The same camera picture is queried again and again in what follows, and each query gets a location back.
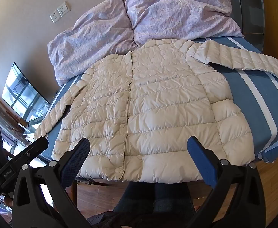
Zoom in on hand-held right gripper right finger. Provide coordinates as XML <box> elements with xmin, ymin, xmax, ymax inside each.
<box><xmin>187</xmin><ymin>136</ymin><xmax>266</xmax><ymax>228</ymax></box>

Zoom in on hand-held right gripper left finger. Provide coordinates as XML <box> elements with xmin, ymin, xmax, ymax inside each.
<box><xmin>12</xmin><ymin>137</ymin><xmax>92</xmax><ymax>228</ymax></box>

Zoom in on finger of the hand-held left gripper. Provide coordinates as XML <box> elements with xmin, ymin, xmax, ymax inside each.
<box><xmin>15</xmin><ymin>136</ymin><xmax>49</xmax><ymax>169</ymax></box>

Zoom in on cream quilted down jacket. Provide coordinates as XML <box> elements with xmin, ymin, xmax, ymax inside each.
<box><xmin>34</xmin><ymin>39</ymin><xmax>278</xmax><ymax>184</ymax></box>

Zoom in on person's legs in jeans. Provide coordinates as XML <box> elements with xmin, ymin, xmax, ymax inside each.
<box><xmin>89</xmin><ymin>182</ymin><xmax>196</xmax><ymax>228</ymax></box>

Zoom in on blue striped bed sheet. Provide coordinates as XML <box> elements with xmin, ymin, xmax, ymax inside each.
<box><xmin>38</xmin><ymin>37</ymin><xmax>278</xmax><ymax>171</ymax></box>

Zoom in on lilac floral duvet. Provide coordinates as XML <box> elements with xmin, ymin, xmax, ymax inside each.
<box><xmin>47</xmin><ymin>0</ymin><xmax>136</xmax><ymax>86</ymax></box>

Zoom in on lilac crumpled duvet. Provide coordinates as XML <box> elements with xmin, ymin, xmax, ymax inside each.
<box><xmin>122</xmin><ymin>0</ymin><xmax>245</xmax><ymax>47</ymax></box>

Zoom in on wooden framed glass window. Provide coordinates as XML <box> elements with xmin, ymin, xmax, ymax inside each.
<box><xmin>209</xmin><ymin>0</ymin><xmax>278</xmax><ymax>38</ymax></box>

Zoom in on wooden bed frame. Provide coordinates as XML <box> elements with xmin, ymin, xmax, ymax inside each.
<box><xmin>70</xmin><ymin>179</ymin><xmax>79</xmax><ymax>209</ymax></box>

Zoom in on white wall socket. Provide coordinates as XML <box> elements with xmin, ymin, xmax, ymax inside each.
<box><xmin>50</xmin><ymin>8</ymin><xmax>61</xmax><ymax>24</ymax></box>

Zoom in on white wall switch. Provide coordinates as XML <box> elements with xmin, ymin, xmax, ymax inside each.
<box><xmin>58</xmin><ymin>1</ymin><xmax>71</xmax><ymax>17</ymax></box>

